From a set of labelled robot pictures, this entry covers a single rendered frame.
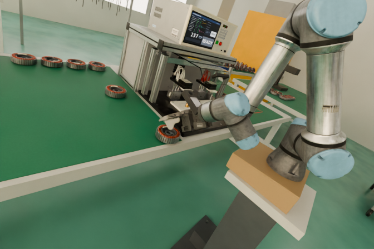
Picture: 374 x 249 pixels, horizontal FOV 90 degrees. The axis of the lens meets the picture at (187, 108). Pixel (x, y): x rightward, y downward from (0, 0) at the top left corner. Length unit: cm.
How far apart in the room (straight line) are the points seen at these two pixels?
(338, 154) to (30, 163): 87
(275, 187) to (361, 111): 542
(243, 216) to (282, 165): 31
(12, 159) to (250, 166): 78
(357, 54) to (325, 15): 564
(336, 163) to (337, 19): 39
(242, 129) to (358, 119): 561
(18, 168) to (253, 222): 88
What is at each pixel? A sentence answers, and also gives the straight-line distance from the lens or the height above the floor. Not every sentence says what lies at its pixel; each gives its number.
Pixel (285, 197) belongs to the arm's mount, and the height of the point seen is 81.
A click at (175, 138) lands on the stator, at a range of 83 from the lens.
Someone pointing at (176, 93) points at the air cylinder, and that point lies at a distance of 122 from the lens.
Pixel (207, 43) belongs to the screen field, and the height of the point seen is 116.
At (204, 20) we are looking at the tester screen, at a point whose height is 127.
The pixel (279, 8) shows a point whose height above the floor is 214.
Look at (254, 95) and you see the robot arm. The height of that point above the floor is 108.
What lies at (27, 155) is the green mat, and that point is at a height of 75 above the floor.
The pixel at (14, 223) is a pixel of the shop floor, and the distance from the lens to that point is 151.
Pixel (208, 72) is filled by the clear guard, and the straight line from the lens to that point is 97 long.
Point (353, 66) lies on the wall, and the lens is 618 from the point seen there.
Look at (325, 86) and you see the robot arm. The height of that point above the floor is 120.
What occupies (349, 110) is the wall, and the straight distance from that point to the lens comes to 616.
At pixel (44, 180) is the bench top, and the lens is 68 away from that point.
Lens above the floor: 124
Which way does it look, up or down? 24 degrees down
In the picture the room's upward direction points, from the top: 20 degrees clockwise
